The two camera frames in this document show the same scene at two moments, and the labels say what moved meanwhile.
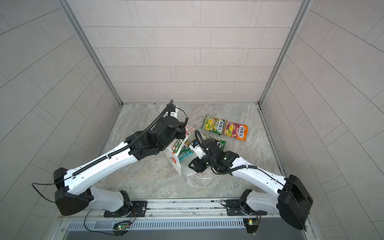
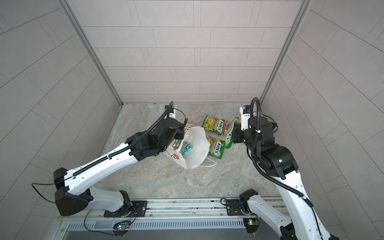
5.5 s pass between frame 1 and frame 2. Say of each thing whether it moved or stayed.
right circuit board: stayed
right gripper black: moved
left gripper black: stayed
